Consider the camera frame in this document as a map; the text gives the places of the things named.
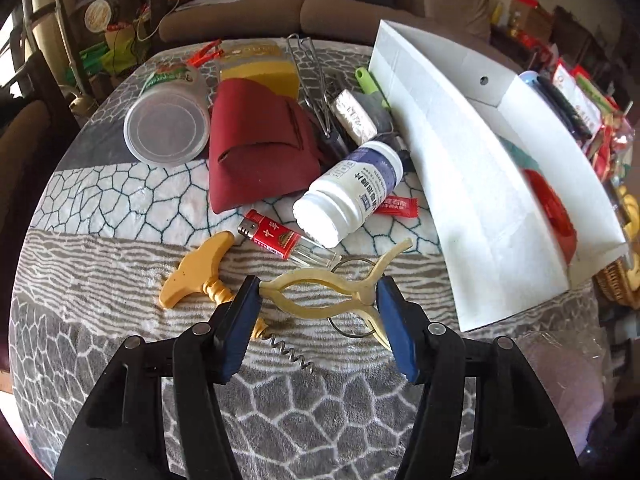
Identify round printed lid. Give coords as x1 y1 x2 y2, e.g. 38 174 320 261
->
82 0 118 31

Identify pale purple cushion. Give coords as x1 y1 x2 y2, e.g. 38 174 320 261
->
525 332 616 456

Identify yellow sponge pack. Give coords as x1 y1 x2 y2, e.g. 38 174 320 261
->
218 40 301 103

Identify red label clear lighter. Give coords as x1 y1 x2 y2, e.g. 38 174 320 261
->
237 210 343 268

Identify yellow handled corkscrew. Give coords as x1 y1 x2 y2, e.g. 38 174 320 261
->
160 231 316 375

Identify silver foil block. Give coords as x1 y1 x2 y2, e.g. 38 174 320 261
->
327 89 378 145

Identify small red sachet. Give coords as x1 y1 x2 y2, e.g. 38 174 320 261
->
372 196 418 218

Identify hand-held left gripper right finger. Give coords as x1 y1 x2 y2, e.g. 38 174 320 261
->
376 277 583 480

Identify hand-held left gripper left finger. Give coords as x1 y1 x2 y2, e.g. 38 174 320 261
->
54 275 263 480

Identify wicker basket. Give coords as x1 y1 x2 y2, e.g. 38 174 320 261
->
592 255 640 311

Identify clear plastic lidded tub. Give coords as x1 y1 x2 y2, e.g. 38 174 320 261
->
123 62 211 166

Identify wooden chair brown seat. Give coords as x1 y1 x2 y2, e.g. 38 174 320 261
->
0 97 56 196

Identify metal wire tongs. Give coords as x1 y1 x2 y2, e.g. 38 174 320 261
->
286 34 341 138

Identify brown sofa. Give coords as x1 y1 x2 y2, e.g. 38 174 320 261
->
157 0 501 53

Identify white cardboard box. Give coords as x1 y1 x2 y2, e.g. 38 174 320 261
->
368 19 628 333

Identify green handled metal corer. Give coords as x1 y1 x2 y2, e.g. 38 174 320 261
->
355 67 391 111

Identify bunch of bananas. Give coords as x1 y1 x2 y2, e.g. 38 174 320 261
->
617 185 640 233

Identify dark red pouch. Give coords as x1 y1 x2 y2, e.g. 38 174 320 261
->
207 80 333 215

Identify pile of snack packets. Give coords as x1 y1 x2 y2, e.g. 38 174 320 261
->
550 57 640 186

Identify red gift box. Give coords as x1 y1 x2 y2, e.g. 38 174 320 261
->
507 0 553 41

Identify black oblong object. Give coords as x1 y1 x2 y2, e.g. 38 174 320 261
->
535 77 596 141

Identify metal key ring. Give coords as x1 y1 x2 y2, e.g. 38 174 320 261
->
327 257 381 343

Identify cream plastic clothes clip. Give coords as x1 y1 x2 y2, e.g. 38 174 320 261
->
259 239 413 351

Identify green plastic bag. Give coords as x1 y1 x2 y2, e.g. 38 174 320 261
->
80 30 146 81

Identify white pill bottle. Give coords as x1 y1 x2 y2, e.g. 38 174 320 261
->
292 141 404 248

